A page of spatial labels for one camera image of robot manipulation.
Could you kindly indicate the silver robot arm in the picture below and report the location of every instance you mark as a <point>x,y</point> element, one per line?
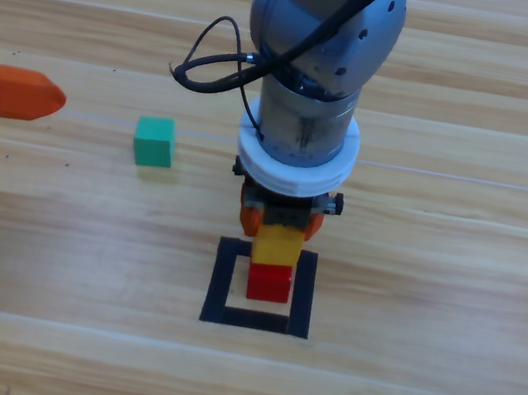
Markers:
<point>323,25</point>

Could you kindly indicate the yellow cube block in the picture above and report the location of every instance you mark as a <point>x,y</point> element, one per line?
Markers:
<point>275,250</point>

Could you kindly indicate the black tape square outline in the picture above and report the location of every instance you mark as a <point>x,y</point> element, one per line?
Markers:
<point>220,291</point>

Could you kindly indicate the red cube block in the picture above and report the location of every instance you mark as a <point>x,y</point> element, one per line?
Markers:
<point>269,284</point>

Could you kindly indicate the green cube block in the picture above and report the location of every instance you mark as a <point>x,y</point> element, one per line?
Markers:
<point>153,148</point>

